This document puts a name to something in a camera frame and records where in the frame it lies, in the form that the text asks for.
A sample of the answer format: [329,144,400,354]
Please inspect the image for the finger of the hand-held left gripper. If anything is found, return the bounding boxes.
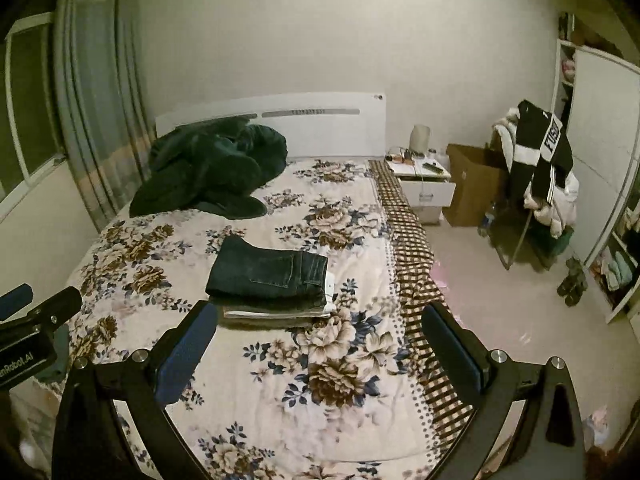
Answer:
[0,283,34,322]
[27,287,83,333]

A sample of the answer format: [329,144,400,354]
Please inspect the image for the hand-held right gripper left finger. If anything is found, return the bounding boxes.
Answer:
[52,300,219,480]

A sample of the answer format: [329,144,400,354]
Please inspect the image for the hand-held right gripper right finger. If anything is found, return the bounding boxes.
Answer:
[421,301,587,480]

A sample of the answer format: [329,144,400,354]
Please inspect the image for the dark blue jeans pants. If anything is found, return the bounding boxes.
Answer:
[206,235,329,307]

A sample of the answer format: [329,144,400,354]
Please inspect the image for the teal folded pants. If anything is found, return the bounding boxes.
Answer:
[52,327,71,378]

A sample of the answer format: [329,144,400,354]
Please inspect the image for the khaki folded pants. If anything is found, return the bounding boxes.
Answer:
[225,312,333,332]

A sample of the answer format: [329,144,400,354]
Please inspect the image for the checkered bed sheet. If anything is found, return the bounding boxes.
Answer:
[367,159,476,441]

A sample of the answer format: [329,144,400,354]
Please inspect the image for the bed with floral sheet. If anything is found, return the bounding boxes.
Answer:
[65,157,476,480]

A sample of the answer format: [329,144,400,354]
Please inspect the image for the dark chair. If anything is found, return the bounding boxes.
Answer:
[490,195,576,271]

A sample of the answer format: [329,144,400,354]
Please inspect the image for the pair of dark slippers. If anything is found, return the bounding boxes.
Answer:
[556,275,583,306]

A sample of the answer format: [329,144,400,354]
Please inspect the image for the plastic water bottle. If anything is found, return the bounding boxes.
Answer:
[477,202,498,238]

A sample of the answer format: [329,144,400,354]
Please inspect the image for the dark green slipper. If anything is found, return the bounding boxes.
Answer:
[565,256,590,291]

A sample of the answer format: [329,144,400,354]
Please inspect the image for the green storage basket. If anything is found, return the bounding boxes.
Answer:
[530,220,575,256]

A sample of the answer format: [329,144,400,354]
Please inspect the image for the white nightstand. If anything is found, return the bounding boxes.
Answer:
[385,152,457,225]

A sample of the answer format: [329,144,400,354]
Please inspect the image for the large cardboard box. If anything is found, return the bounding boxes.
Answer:
[444,143,511,228]

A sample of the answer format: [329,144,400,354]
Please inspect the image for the teal folded clothes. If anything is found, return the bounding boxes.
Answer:
[602,252,631,288]

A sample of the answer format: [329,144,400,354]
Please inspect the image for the dark green duvet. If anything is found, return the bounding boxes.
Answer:
[129,119,288,220]

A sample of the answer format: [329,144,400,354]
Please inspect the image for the white framed window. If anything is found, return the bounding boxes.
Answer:
[0,10,68,211]

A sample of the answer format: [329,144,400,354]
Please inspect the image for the green plaid curtain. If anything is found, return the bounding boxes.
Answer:
[52,0,156,233]

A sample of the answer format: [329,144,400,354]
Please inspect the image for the black and white jacket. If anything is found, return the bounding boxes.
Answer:
[510,100,575,206]

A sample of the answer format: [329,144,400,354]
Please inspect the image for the white cylinder lamp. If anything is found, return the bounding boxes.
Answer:
[410,124,432,153]

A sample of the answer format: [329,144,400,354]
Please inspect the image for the white bed headboard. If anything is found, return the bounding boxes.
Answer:
[155,91,388,161]

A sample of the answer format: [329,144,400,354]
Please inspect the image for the white wardrobe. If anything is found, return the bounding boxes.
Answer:
[550,10,640,323]

